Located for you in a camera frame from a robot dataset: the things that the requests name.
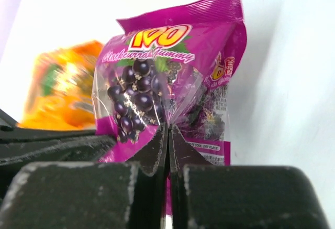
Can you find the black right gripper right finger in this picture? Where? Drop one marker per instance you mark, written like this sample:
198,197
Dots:
208,196

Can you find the orange candy bag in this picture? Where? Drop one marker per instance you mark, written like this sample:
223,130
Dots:
59,96

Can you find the purple candy bag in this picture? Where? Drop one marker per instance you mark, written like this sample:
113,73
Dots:
171,66

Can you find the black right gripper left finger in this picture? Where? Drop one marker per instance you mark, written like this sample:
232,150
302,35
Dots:
85,194

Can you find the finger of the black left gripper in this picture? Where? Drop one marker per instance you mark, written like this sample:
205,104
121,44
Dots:
20,146

